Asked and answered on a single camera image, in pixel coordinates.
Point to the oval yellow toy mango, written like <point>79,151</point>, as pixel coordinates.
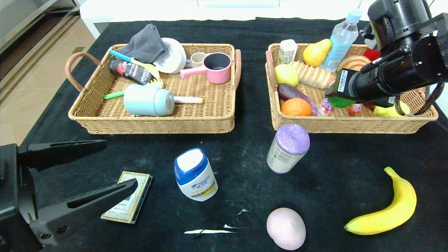
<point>386,112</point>

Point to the yellow toy banana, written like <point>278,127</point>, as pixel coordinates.
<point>402,203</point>

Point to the yellow toy pear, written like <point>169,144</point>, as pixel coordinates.
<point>315,53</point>

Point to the clear water bottle blue label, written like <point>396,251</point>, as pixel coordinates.
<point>341,41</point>

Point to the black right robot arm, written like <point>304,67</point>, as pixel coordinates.
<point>402,70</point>

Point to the black table cloth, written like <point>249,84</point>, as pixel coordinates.
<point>245,157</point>

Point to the beige playing card box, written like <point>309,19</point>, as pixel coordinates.
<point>122,210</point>

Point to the small beige cup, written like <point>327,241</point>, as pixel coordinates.
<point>197,59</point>

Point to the grey folded cloth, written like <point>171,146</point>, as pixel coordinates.
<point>146,44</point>

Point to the grey metal shelf unit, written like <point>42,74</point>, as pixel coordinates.
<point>21,17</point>

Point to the pale purple toy ball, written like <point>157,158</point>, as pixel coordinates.
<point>286,229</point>

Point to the pink saucepan cup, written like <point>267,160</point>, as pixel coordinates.
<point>219,76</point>

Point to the purple toy eggplant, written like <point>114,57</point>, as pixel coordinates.
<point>290,92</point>

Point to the black bottle red label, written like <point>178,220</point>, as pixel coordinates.
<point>130,71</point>

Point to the green toy lime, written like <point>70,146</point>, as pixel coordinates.
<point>341,102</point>

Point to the orange toy tangerine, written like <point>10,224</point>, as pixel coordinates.
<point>295,107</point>

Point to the white bottle blue cap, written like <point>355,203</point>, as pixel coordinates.
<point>196,178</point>

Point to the wicker basket holding food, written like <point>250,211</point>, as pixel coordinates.
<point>350,124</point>

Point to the wicker basket holding utensils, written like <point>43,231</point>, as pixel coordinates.
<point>196,115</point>

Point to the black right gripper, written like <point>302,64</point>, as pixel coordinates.
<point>341,84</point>

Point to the red chewy candy stick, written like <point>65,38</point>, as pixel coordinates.
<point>325,107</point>

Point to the striped toy croissant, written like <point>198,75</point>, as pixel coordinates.
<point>353,63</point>

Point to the orange sausage stick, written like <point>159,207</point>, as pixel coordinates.
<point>355,110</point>

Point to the purple trash bag roll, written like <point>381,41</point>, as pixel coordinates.
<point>287,154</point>

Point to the light teal mug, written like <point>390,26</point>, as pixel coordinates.
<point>146,100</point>

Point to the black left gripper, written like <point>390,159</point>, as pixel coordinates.
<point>14,196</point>

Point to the round yellow toy lemon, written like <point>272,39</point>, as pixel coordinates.
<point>286,75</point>

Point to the sliced toy bread loaf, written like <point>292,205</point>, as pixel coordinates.
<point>313,76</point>

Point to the white plate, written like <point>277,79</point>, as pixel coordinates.
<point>174,57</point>

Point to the red soda can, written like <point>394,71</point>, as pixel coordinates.
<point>371,55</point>

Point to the white drink carton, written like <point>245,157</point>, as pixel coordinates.
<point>287,51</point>

